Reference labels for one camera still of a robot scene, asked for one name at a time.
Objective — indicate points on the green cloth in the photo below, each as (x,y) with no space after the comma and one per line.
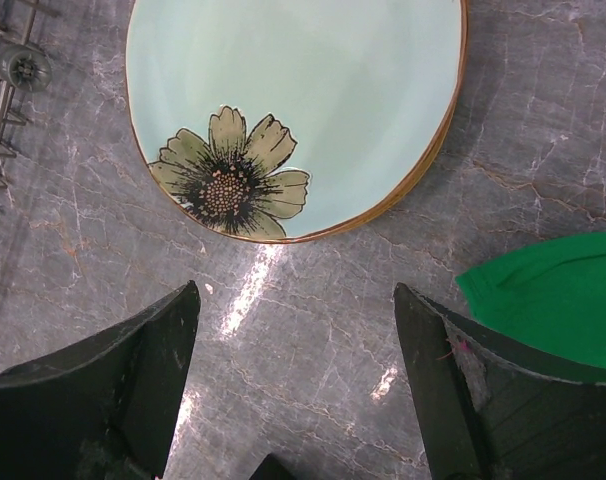
(550,296)

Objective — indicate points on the grey wire dish rack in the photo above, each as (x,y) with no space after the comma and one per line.
(24,67)

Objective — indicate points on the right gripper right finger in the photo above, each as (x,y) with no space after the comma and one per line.
(489,407)

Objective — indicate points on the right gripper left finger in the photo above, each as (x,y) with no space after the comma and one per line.
(105,407)

